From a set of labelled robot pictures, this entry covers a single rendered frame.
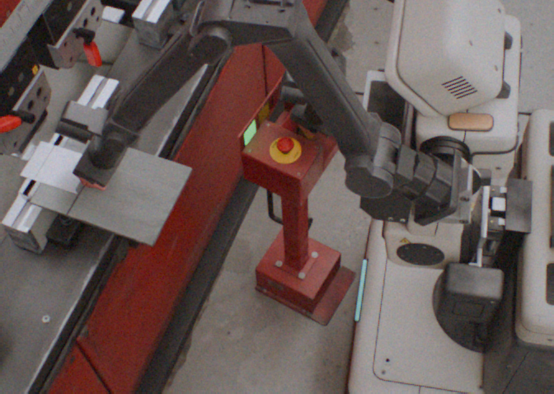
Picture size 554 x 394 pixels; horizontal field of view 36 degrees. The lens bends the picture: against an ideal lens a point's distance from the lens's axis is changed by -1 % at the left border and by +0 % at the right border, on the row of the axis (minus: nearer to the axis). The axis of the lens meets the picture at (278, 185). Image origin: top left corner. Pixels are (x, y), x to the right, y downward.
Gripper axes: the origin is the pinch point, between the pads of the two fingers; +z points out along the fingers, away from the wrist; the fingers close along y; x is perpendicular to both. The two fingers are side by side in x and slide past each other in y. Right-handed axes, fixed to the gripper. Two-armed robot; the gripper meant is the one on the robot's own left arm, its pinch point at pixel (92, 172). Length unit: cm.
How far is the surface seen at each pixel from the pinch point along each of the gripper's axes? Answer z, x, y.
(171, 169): -4.9, 12.6, -6.5
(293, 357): 75, 77, -13
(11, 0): -33.5, -24.6, -3.9
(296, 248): 54, 59, -34
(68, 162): 3.9, -5.2, -0.9
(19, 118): -22.2, -14.8, 7.9
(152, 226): -5.6, 14.4, 6.1
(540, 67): 53, 116, -143
